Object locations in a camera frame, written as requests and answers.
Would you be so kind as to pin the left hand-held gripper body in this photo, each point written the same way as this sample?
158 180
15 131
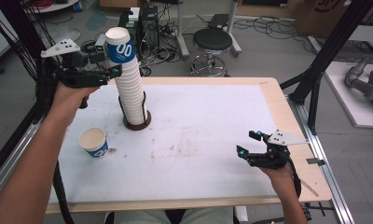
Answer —
80 77

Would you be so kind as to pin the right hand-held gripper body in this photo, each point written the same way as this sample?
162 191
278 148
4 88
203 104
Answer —
268 158

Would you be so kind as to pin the blue label paper cup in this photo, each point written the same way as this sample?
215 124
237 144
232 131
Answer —
93 140
122 51

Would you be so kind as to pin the stack of white paper cups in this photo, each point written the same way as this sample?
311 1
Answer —
131 93

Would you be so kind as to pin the person's right hand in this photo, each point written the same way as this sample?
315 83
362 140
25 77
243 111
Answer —
278 177

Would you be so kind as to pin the person's left hand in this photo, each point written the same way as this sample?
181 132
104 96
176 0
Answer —
68 99

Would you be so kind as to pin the small silver device box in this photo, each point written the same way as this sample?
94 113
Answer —
100 43

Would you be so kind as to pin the black tape piece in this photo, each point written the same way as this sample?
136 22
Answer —
315 161

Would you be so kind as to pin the white foam mat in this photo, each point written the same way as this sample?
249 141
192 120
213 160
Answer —
190 130

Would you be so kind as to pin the black computer tower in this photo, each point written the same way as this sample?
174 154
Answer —
150 26

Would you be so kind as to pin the white metal stand leg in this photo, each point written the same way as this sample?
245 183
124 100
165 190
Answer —
234 34
182 34

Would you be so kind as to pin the person's legs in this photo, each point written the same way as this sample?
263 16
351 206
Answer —
200 217

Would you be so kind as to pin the white floor board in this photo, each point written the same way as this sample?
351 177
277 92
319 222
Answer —
352 105

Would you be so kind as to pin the black round stool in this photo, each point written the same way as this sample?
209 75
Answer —
212 40

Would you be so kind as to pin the large cardboard box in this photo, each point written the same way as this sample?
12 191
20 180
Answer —
318 18

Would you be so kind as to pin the aluminium rail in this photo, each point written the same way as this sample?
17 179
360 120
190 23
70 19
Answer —
1 174
327 174

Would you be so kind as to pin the black metal frame post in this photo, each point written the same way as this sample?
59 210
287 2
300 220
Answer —
16 31
334 46

